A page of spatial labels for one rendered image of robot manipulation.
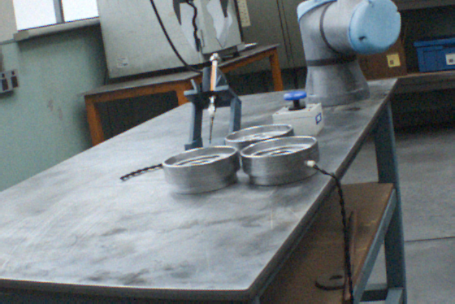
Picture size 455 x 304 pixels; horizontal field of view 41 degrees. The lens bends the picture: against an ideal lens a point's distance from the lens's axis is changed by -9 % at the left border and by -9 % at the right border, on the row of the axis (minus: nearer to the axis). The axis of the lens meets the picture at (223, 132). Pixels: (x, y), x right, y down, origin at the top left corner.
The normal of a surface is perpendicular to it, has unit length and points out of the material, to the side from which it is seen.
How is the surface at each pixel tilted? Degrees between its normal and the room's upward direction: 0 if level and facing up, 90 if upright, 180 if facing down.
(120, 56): 90
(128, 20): 90
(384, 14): 97
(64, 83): 90
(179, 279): 0
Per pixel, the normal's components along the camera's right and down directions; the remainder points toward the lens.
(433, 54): -0.40, 0.23
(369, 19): 0.43, 0.21
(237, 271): -0.18, -0.97
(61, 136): 0.92, -0.09
